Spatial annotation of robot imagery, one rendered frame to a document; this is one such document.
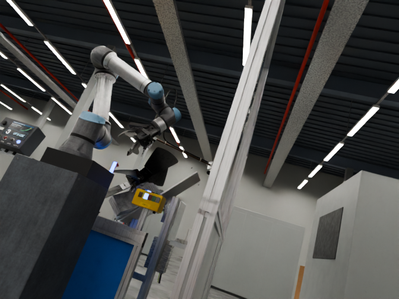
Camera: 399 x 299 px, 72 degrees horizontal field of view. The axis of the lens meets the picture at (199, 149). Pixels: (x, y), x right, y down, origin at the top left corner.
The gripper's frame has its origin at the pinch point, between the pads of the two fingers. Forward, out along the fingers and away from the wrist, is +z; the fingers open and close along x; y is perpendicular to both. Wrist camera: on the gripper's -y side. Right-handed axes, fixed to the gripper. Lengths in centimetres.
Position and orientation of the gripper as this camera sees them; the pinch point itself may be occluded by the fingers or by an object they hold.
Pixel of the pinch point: (121, 145)
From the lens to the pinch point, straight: 144.6
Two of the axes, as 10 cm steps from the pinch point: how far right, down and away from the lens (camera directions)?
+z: -7.5, 5.5, -3.7
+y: 6.6, 5.3, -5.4
